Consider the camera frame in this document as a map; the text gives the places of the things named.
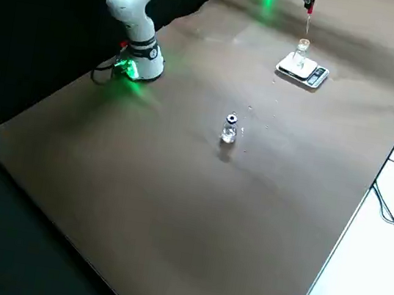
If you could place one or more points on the white side table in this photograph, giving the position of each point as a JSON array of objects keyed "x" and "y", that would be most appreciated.
[{"x": 364, "y": 291}]

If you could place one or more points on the glass dropper with red bulb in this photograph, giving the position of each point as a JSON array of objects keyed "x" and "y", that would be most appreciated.
[{"x": 309, "y": 11}]

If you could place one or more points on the silver electronic balance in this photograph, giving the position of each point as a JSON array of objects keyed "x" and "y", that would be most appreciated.
[{"x": 317, "y": 76}]

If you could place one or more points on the clear dropper bottle blue cap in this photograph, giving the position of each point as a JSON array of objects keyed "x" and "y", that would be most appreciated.
[{"x": 228, "y": 135}]

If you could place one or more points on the clear glass bottle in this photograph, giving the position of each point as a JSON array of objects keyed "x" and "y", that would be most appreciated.
[{"x": 301, "y": 57}]

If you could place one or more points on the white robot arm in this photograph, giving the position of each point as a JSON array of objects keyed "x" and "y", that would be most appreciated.
[{"x": 139, "y": 35}]

